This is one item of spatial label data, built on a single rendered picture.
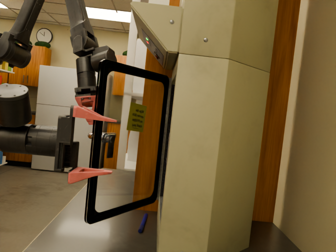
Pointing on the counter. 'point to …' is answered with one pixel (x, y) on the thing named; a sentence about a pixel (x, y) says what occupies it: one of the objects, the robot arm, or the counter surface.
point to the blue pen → (142, 223)
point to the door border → (97, 137)
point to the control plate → (152, 47)
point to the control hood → (160, 28)
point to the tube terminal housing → (216, 125)
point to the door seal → (101, 140)
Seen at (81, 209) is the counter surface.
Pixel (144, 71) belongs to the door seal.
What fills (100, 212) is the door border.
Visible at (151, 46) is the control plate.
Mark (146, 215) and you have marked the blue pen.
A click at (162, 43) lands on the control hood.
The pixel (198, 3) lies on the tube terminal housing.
